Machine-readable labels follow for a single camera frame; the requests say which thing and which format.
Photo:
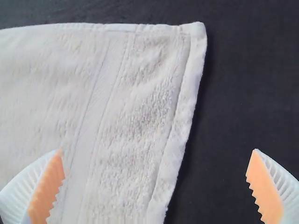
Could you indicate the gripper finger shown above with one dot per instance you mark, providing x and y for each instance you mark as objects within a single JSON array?
[
  {"x": 35, "y": 198},
  {"x": 271, "y": 191}
]

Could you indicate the pale towel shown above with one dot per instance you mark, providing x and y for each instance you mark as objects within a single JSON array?
[{"x": 116, "y": 93}]

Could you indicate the black mat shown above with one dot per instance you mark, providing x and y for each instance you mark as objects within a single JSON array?
[{"x": 245, "y": 70}]

